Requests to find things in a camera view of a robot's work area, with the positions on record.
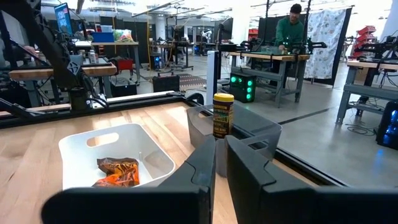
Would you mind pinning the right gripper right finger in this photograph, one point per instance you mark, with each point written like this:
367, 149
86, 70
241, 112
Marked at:
280, 202

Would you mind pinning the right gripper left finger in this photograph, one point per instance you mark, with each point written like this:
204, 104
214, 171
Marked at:
174, 199

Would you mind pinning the orange brown spice packet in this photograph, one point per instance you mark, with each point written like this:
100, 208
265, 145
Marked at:
121, 174

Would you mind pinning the yellow-lid spice jar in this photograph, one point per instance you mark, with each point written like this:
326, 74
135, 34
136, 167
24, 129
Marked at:
223, 115

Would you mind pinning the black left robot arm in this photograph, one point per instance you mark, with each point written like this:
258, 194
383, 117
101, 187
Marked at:
40, 34

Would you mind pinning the grey plastic bin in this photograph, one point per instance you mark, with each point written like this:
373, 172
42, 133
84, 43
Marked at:
202, 127

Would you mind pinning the white plastic bin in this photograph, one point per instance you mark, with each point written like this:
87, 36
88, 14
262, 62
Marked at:
77, 161

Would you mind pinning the black equipment case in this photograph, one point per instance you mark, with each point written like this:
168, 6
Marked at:
165, 83

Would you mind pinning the checkered floor mat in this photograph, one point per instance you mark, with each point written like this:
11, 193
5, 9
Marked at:
191, 81

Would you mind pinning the computer with green lights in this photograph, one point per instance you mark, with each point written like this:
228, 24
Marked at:
239, 90

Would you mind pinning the computer with blue lights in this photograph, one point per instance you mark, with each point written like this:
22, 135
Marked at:
388, 124

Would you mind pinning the wooden workbench with grey legs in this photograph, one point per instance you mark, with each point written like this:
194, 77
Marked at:
267, 57
367, 90

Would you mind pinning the red box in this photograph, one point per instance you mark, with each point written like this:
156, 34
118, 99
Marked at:
125, 64

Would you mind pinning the black robot rig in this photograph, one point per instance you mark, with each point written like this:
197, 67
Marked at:
311, 45

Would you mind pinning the patterned white curtain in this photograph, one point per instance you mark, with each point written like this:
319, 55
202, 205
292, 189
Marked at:
325, 40

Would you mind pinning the person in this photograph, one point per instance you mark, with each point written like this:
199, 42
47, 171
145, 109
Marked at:
289, 31

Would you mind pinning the blue storage box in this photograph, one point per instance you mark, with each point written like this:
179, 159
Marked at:
102, 37

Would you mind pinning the red storage bins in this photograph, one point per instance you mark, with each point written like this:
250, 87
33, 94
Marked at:
366, 32

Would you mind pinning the computer monitor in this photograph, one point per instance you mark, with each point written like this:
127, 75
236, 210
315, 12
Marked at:
63, 18

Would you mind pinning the black aluminium frame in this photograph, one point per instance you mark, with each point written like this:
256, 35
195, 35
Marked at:
140, 104

